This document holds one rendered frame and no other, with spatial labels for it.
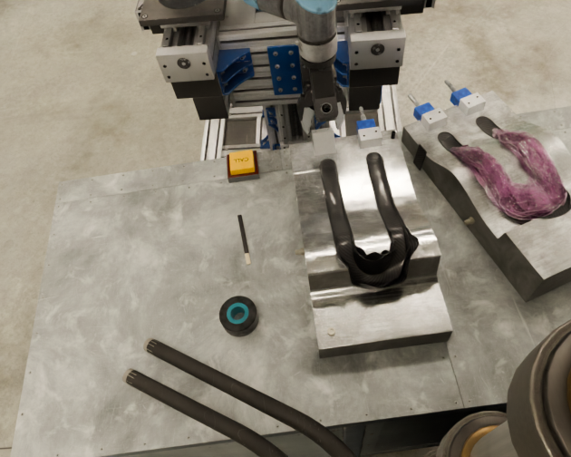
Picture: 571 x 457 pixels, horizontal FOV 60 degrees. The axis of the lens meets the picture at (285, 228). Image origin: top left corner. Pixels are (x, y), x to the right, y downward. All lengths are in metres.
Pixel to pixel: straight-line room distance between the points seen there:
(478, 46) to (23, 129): 2.44
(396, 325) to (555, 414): 0.74
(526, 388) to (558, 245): 0.82
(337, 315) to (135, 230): 0.55
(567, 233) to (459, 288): 0.23
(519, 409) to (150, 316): 0.94
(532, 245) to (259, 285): 0.57
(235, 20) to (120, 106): 1.45
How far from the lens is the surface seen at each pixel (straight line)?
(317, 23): 0.95
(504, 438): 0.40
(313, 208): 1.10
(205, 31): 1.41
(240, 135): 2.19
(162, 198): 1.30
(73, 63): 3.25
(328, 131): 1.16
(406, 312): 1.01
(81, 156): 2.69
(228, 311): 1.06
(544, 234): 1.10
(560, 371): 0.28
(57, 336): 1.22
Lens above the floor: 1.79
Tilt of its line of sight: 58 degrees down
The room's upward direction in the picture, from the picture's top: 11 degrees counter-clockwise
